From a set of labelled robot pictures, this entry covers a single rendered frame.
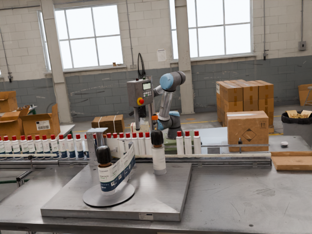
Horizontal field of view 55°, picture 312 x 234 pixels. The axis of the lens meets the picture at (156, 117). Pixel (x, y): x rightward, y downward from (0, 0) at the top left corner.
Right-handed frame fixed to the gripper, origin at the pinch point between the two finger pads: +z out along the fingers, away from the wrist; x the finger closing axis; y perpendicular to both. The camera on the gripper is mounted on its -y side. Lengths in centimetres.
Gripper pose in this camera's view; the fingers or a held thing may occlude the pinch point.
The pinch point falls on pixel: (139, 126)
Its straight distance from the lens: 285.9
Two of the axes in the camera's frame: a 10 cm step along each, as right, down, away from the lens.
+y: 10.0, -0.7, -0.5
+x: 0.3, -2.2, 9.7
